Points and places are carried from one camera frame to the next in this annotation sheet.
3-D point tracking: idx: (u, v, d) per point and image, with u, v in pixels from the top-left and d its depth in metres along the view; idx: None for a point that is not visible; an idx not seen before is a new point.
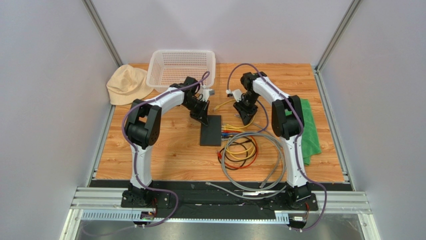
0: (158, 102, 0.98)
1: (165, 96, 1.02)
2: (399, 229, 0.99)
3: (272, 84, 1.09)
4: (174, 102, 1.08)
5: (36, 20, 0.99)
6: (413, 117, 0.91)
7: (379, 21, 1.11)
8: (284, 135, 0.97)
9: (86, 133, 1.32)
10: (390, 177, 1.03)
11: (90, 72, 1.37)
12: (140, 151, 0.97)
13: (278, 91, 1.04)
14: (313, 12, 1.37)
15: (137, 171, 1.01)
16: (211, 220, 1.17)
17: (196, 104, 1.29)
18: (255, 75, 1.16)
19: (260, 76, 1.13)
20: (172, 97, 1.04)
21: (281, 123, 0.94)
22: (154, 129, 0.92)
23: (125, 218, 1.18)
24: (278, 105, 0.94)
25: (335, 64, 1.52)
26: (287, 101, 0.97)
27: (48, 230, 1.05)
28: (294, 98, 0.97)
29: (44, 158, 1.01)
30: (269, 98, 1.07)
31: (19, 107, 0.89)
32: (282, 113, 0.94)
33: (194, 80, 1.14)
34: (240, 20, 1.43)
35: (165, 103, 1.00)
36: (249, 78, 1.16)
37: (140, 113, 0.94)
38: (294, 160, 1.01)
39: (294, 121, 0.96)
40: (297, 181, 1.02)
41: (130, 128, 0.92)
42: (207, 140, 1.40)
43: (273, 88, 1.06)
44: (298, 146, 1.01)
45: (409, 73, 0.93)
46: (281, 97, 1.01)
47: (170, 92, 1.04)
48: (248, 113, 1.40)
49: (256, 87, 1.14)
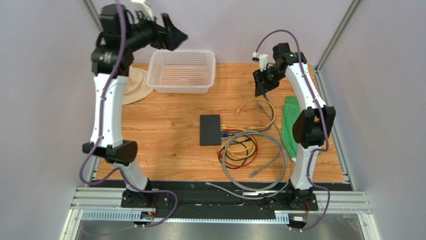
0: (107, 133, 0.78)
1: (103, 114, 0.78)
2: (399, 229, 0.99)
3: (310, 79, 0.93)
4: (120, 91, 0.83)
5: (37, 21, 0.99)
6: (413, 118, 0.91)
7: (379, 21, 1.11)
8: (304, 143, 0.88)
9: (86, 133, 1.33)
10: (390, 177, 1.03)
11: (90, 72, 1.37)
12: (125, 167, 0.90)
13: (315, 94, 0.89)
14: (313, 12, 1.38)
15: (130, 181, 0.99)
16: (211, 220, 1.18)
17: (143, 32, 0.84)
18: (292, 57, 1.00)
19: (299, 62, 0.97)
20: (110, 103, 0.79)
21: (304, 132, 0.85)
22: (124, 155, 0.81)
23: (125, 218, 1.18)
24: (309, 115, 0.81)
25: (335, 65, 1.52)
26: (319, 110, 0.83)
27: (47, 230, 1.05)
28: (329, 109, 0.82)
29: (44, 158, 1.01)
30: (301, 95, 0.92)
31: (19, 106, 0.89)
32: (309, 123, 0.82)
33: (108, 18, 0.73)
34: (240, 20, 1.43)
35: (112, 122, 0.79)
36: (285, 59, 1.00)
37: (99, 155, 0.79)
38: (305, 168, 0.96)
39: (319, 132, 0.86)
40: (301, 184, 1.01)
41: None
42: (207, 140, 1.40)
43: (310, 87, 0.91)
44: (314, 155, 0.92)
45: (409, 73, 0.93)
46: (316, 105, 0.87)
47: (104, 100, 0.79)
48: (266, 88, 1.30)
49: (289, 72, 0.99)
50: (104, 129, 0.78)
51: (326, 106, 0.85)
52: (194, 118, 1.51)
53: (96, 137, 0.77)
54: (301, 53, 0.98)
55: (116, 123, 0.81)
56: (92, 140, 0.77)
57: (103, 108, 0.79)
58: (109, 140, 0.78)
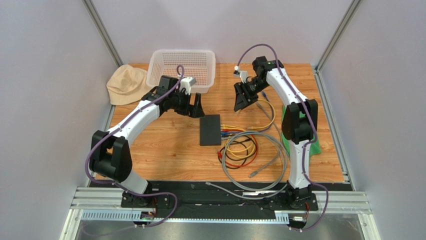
0: (126, 130, 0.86)
1: (132, 118, 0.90)
2: (399, 229, 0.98)
3: (289, 80, 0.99)
4: (149, 118, 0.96)
5: (37, 21, 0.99)
6: (413, 117, 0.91)
7: (379, 21, 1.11)
8: (294, 139, 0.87)
9: (86, 134, 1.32)
10: (390, 177, 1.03)
11: (89, 72, 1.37)
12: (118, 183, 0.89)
13: (295, 90, 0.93)
14: (314, 12, 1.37)
15: (127, 188, 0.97)
16: (211, 220, 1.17)
17: (180, 101, 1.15)
18: (270, 64, 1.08)
19: (277, 67, 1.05)
20: (142, 116, 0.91)
21: (293, 127, 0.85)
22: (123, 163, 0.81)
23: (125, 218, 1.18)
24: (293, 108, 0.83)
25: (335, 65, 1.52)
26: (303, 104, 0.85)
27: (48, 230, 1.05)
28: (311, 102, 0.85)
29: (44, 157, 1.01)
30: (283, 95, 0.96)
31: (19, 107, 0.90)
32: (296, 117, 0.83)
33: (169, 79, 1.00)
34: (240, 19, 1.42)
35: (135, 126, 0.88)
36: (264, 67, 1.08)
37: (104, 146, 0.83)
38: (300, 164, 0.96)
39: (307, 125, 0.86)
40: (300, 183, 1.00)
41: (95, 164, 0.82)
42: (207, 140, 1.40)
43: (290, 86, 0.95)
44: (306, 150, 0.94)
45: (409, 73, 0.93)
46: (298, 99, 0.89)
47: (140, 110, 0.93)
48: (248, 99, 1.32)
49: (269, 77, 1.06)
50: (126, 126, 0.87)
51: (308, 100, 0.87)
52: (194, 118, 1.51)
53: (114, 128, 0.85)
54: (278, 60, 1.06)
55: (136, 129, 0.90)
56: (110, 130, 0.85)
57: (135, 115, 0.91)
58: (124, 134, 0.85)
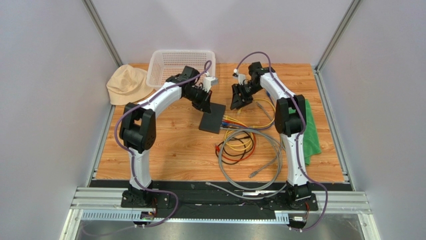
0: (154, 105, 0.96)
1: (159, 95, 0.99)
2: (399, 229, 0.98)
3: (280, 81, 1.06)
4: (172, 98, 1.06)
5: (37, 22, 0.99)
6: (412, 118, 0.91)
7: (379, 21, 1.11)
8: (286, 132, 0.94)
9: (86, 133, 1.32)
10: (390, 178, 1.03)
11: (89, 72, 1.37)
12: (137, 155, 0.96)
13: (285, 89, 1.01)
14: (314, 12, 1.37)
15: (135, 173, 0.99)
16: (211, 220, 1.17)
17: (197, 94, 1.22)
18: (264, 70, 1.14)
19: (269, 72, 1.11)
20: (167, 94, 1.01)
21: (284, 120, 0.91)
22: (149, 133, 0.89)
23: (125, 218, 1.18)
24: (283, 103, 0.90)
25: (335, 64, 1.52)
26: (292, 99, 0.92)
27: (47, 230, 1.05)
28: (299, 97, 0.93)
29: (43, 158, 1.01)
30: (275, 94, 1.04)
31: (19, 107, 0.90)
32: (286, 111, 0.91)
33: (192, 69, 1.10)
34: (240, 19, 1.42)
35: (161, 103, 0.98)
36: (258, 73, 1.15)
37: (134, 117, 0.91)
38: (295, 159, 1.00)
39: (298, 119, 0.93)
40: (298, 179, 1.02)
41: (125, 133, 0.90)
42: (207, 126, 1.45)
43: (280, 85, 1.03)
44: (299, 144, 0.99)
45: (409, 73, 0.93)
46: (288, 95, 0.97)
47: (165, 89, 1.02)
48: (243, 100, 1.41)
49: (262, 81, 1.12)
50: (153, 102, 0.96)
51: (297, 95, 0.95)
52: (194, 118, 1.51)
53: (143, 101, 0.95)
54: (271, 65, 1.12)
55: (160, 108, 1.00)
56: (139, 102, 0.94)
57: (161, 93, 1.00)
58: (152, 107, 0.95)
